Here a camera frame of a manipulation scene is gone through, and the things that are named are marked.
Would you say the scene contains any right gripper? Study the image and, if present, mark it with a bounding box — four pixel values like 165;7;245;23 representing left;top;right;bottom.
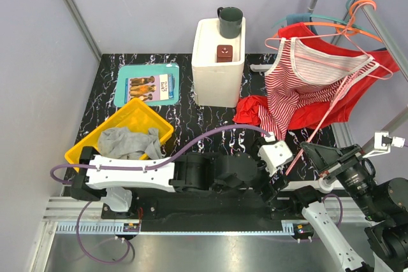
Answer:
300;140;386;219

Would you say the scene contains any pink wire hanger front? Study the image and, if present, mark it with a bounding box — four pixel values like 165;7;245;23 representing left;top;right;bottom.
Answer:
285;73;358;176

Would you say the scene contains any pink wire hanger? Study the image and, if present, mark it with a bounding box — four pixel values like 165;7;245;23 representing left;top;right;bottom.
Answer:
265;25;394;85
285;73;358;176

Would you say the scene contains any red white striped tank top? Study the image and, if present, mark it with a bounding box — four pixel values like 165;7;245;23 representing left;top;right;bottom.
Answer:
257;36;380;145

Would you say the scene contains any grey tank top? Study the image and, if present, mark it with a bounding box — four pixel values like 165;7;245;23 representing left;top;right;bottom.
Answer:
97;127;164;160

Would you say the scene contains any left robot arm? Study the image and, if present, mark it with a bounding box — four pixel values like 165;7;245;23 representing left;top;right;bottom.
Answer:
71;138;293;218

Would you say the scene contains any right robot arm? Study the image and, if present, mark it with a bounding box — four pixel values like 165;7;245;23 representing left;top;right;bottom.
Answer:
289;142;407;271

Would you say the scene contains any orange plastic hanger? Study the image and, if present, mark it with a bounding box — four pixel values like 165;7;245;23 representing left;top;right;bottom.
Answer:
304;0;383;43

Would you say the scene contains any teal plastic hanger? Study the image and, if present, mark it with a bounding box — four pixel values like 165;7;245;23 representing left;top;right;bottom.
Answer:
272;0;359;29

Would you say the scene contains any metal clothes rack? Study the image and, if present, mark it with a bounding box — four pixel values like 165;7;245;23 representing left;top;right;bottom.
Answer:
310;0;407;152

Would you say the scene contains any white rack foot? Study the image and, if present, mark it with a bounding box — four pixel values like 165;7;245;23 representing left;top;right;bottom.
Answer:
285;178;344;194

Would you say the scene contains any crumpled red cloth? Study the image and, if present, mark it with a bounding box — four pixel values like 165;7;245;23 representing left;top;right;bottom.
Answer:
233;95;268;126

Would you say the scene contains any white foam box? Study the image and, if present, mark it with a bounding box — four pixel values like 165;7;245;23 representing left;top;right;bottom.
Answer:
191;18;246;108

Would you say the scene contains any brown square box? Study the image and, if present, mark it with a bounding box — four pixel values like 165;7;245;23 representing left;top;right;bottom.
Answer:
216;45;233;62

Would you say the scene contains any dog picture book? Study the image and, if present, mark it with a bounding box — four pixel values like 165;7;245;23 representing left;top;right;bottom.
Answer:
124;74;175;103

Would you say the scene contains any yellow plastic basket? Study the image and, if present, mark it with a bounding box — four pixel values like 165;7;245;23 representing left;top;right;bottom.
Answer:
64;100;174;164

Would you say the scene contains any dark green mug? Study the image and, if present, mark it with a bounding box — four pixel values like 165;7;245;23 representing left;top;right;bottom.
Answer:
217;7;244;39

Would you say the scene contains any teal tray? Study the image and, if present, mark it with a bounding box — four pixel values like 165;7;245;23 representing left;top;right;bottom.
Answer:
113;63;180;108

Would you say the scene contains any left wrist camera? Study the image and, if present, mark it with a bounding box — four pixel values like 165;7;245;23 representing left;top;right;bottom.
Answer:
258;141;293;176

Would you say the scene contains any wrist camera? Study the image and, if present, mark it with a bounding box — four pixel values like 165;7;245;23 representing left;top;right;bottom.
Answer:
258;141;293;176
363;131;407;158

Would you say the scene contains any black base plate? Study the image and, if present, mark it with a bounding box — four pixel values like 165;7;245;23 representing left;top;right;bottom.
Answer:
101;187;323;234

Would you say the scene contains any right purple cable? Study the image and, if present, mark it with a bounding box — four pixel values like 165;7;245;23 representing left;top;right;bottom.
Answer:
321;192;344;225

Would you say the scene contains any purple cable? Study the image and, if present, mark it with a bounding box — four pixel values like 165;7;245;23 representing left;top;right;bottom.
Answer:
321;192;344;225
50;125;275;263

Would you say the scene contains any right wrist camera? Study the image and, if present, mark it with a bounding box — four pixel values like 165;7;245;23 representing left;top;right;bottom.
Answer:
363;131;407;158

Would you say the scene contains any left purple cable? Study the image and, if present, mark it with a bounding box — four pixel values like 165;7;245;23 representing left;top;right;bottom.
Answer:
50;125;275;263

